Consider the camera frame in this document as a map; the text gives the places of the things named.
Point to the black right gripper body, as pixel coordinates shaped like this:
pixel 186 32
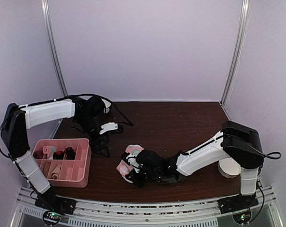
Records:
pixel 154 177

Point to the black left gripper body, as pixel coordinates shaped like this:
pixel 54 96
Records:
pixel 86 124

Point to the pink sock with teal patches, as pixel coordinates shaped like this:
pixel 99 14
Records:
pixel 123 168

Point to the brown beige argyle sock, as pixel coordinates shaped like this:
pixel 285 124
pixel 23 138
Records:
pixel 68 154

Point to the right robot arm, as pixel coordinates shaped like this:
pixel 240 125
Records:
pixel 238 142

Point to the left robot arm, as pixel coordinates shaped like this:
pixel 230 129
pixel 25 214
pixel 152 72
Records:
pixel 83 109

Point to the dark blue white bowl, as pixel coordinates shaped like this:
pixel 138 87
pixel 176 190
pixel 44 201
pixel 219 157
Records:
pixel 108 106

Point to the pink plastic organizer tray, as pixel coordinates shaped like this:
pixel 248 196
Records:
pixel 74 173

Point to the white paper-lined bowl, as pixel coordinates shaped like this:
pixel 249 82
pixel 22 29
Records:
pixel 229 168

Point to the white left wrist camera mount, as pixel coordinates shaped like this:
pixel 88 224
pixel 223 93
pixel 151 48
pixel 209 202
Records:
pixel 107 127

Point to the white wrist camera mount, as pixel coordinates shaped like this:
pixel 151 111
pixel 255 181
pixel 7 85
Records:
pixel 107 127
pixel 130 159

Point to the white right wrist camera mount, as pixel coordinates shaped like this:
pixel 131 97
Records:
pixel 130 159

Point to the aluminium front rail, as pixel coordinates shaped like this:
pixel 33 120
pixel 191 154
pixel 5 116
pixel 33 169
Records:
pixel 198 213

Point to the grey aluminium frame post left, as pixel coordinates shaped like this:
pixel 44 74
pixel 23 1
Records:
pixel 53 49

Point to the grey aluminium frame post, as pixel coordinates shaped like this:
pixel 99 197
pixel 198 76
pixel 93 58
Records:
pixel 242 27
pixel 53 49

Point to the grey aluminium frame post right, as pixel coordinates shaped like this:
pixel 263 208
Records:
pixel 242 27

